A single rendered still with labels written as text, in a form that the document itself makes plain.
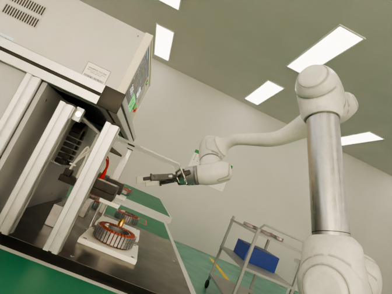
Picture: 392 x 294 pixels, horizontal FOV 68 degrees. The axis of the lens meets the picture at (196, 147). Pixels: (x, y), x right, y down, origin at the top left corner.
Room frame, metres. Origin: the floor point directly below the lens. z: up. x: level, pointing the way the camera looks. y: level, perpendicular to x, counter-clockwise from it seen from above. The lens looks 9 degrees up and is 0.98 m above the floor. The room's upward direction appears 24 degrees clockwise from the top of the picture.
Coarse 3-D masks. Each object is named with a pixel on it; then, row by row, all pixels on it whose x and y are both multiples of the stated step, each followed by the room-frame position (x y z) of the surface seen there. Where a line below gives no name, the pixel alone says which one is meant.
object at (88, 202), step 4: (88, 200) 1.03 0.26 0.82; (92, 200) 1.07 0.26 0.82; (84, 204) 1.01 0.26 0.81; (88, 204) 1.01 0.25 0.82; (92, 204) 1.08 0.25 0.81; (84, 208) 1.01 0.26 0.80; (88, 208) 1.03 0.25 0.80; (80, 212) 1.01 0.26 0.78; (84, 212) 1.01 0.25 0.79; (88, 212) 1.08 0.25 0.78; (84, 216) 1.02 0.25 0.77
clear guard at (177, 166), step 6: (126, 144) 1.18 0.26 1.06; (132, 144) 1.04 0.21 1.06; (138, 150) 1.24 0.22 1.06; (144, 150) 1.10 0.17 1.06; (150, 150) 1.03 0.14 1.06; (156, 156) 1.12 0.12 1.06; (162, 156) 1.03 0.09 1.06; (168, 162) 1.16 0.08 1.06; (174, 162) 1.04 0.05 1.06; (174, 168) 1.22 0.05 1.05; (180, 168) 1.04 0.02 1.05; (180, 174) 1.11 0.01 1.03; (180, 180) 1.18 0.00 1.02; (186, 180) 1.04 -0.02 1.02
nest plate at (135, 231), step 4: (104, 216) 1.11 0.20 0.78; (100, 220) 1.02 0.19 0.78; (104, 220) 1.05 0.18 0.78; (108, 220) 1.08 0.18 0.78; (112, 220) 1.10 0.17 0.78; (116, 220) 1.13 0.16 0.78; (96, 224) 0.98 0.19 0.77; (116, 224) 1.07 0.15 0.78; (124, 224) 1.14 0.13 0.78; (128, 228) 1.09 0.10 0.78; (132, 228) 1.13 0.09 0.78; (132, 232) 1.06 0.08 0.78; (136, 232) 1.09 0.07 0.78; (136, 236) 1.02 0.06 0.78; (136, 240) 1.00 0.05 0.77
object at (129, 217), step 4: (116, 212) 1.37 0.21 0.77; (120, 212) 1.35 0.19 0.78; (124, 212) 1.42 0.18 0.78; (128, 212) 1.44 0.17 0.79; (116, 216) 1.36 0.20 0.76; (120, 216) 1.35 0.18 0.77; (124, 216) 1.34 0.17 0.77; (128, 216) 1.35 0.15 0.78; (132, 216) 1.36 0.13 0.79; (136, 216) 1.41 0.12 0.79; (124, 220) 1.35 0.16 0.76; (128, 220) 1.35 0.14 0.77; (132, 220) 1.36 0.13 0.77; (136, 220) 1.38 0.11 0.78; (132, 224) 1.36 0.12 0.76; (136, 224) 1.40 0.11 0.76
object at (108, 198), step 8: (64, 176) 0.77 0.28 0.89; (72, 176) 0.82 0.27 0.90; (72, 184) 0.77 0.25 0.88; (96, 184) 0.78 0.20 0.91; (104, 184) 0.78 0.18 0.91; (112, 184) 0.81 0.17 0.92; (96, 192) 0.78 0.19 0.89; (104, 192) 0.78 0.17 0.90; (112, 192) 0.79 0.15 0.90; (104, 200) 0.79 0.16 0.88; (112, 200) 0.79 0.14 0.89
